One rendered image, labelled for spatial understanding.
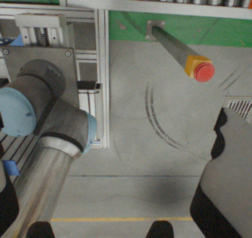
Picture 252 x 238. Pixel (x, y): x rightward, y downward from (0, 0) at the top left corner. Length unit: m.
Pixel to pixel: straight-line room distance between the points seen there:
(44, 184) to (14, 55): 0.42
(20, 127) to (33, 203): 0.18
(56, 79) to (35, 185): 0.32
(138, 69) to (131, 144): 0.92
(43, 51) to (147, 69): 1.22
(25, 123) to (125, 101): 1.45
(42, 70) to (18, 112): 0.18
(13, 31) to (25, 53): 0.95
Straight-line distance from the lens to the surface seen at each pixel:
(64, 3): 1.05
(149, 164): 2.46
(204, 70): 0.68
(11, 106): 0.48
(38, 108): 0.49
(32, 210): 0.43
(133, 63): 1.70
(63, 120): 0.49
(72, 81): 0.65
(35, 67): 0.62
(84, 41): 1.46
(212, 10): 1.13
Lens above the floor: 1.62
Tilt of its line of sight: 58 degrees down
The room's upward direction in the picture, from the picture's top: 177 degrees clockwise
